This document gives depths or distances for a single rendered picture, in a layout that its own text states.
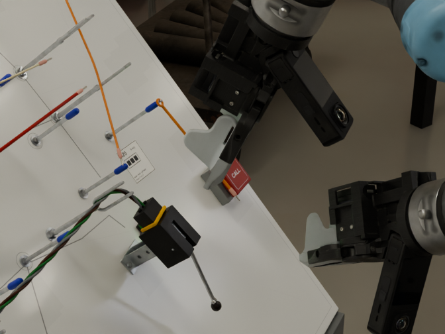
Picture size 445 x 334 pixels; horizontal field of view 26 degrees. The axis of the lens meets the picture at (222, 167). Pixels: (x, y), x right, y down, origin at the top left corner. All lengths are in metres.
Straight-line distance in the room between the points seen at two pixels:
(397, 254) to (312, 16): 0.26
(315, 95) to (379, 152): 2.93
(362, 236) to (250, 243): 0.42
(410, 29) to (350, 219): 0.30
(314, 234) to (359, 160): 2.74
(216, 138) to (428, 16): 0.33
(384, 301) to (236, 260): 0.41
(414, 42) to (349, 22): 4.50
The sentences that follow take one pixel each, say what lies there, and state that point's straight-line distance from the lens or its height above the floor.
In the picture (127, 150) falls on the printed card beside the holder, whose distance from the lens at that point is 1.31.
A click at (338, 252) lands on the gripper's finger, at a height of 1.22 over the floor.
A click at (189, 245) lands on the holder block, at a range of 1.18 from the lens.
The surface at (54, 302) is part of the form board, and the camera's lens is 1.13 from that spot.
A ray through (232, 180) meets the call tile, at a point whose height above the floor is 1.10.
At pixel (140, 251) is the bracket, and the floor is 1.12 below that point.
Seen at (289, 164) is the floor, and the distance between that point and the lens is 3.78.
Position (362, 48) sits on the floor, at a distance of 4.95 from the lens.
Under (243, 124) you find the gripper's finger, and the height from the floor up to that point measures 1.35.
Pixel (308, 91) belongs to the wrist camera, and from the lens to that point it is 0.98.
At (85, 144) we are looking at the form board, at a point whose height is 1.21.
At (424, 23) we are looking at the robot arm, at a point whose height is 1.52.
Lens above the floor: 1.78
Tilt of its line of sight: 28 degrees down
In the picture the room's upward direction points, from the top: straight up
